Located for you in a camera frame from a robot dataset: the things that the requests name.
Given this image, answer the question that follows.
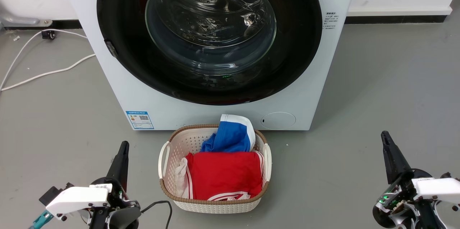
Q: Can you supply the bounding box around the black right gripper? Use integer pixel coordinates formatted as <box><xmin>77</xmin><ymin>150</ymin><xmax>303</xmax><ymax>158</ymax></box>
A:
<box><xmin>373</xmin><ymin>131</ymin><xmax>446</xmax><ymax>229</ymax></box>

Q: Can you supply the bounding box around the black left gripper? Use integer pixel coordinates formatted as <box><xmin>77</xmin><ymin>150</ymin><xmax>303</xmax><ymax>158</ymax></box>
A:
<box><xmin>89</xmin><ymin>141</ymin><xmax>142</xmax><ymax>229</ymax></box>

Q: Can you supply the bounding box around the black round washer door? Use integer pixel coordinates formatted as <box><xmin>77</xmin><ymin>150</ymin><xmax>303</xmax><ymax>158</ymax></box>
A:
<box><xmin>96</xmin><ymin>0</ymin><xmax>323</xmax><ymax>106</ymax></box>

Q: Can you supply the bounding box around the white front-loading washing machine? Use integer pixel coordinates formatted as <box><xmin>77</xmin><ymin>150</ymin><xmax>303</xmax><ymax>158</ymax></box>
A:
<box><xmin>57</xmin><ymin>0</ymin><xmax>360</xmax><ymax>131</ymax></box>

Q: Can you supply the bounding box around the steel perforated washing drum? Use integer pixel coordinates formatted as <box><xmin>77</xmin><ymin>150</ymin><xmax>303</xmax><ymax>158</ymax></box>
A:
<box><xmin>146</xmin><ymin>0</ymin><xmax>277</xmax><ymax>77</ymax></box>

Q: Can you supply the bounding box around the blue energy label sticker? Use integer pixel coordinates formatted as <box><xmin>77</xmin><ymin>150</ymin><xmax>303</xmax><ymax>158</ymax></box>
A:
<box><xmin>126</xmin><ymin>111</ymin><xmax>155</xmax><ymax>130</ymax></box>

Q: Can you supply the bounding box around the cream white garment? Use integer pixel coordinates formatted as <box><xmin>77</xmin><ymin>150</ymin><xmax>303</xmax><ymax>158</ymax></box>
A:
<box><xmin>175</xmin><ymin>157</ymin><xmax>191</xmax><ymax>199</ymax></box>

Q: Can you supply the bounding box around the cream plastic laundry basket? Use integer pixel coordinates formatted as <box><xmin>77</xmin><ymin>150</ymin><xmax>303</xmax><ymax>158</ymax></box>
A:
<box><xmin>158</xmin><ymin>124</ymin><xmax>272</xmax><ymax>214</ymax></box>

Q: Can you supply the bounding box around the red garment with white stripes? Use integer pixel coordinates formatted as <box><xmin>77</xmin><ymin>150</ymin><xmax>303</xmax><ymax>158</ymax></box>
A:
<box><xmin>185</xmin><ymin>151</ymin><xmax>265</xmax><ymax>201</ymax></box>

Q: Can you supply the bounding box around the blue garment with white trim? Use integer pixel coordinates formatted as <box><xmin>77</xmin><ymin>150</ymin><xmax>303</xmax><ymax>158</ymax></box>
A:
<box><xmin>200</xmin><ymin>114</ymin><xmax>256</xmax><ymax>153</ymax></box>

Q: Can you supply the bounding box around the round white filter cover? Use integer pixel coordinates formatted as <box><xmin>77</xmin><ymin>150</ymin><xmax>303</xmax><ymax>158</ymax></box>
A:
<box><xmin>261</xmin><ymin>112</ymin><xmax>296</xmax><ymax>130</ymax></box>

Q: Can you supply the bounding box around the small black text sticker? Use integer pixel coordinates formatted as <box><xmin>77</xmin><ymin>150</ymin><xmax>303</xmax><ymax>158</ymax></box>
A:
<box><xmin>322</xmin><ymin>12</ymin><xmax>339</xmax><ymax>30</ymax></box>

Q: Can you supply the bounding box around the teal cable connector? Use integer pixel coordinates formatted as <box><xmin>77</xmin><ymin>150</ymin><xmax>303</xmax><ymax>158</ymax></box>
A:
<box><xmin>29</xmin><ymin>210</ymin><xmax>54</xmax><ymax>229</ymax></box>

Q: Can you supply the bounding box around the white power cable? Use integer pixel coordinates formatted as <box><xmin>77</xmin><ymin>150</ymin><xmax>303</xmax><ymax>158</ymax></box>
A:
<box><xmin>0</xmin><ymin>54</ymin><xmax>96</xmax><ymax>92</ymax></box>
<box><xmin>0</xmin><ymin>29</ymin><xmax>88</xmax><ymax>91</ymax></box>

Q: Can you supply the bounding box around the grey metal floor bracket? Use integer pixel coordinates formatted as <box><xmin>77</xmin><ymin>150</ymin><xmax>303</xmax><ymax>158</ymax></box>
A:
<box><xmin>0</xmin><ymin>15</ymin><xmax>53</xmax><ymax>27</ymax></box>

